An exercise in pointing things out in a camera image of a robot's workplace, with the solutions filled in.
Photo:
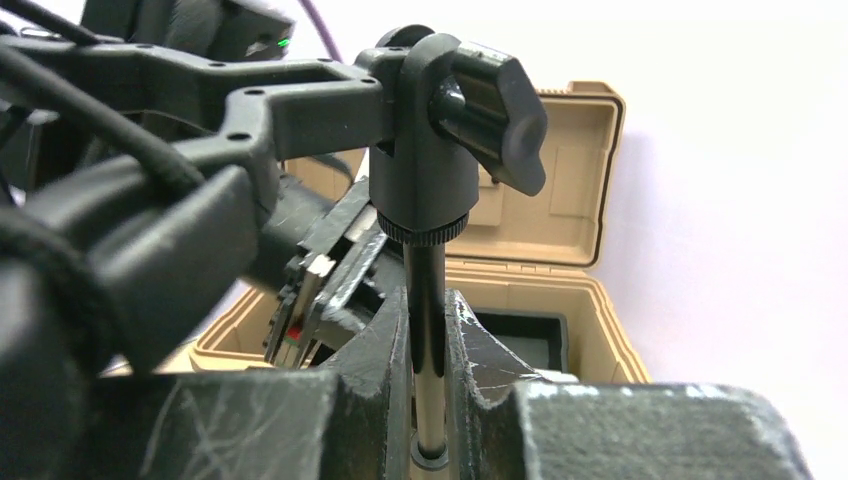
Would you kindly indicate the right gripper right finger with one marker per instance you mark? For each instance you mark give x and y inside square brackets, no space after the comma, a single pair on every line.
[596,430]

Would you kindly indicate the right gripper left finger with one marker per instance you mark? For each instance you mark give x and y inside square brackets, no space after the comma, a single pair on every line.
[347,419]

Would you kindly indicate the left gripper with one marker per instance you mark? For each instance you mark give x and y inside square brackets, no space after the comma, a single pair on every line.
[336,268]

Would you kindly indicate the black tripod microphone stand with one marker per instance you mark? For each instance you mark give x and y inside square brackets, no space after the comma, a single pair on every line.
[452,108]

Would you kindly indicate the black toolbox tray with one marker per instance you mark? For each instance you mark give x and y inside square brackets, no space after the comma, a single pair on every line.
[539,339]

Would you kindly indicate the tan plastic toolbox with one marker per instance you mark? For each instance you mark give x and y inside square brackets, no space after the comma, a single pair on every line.
[521,253]

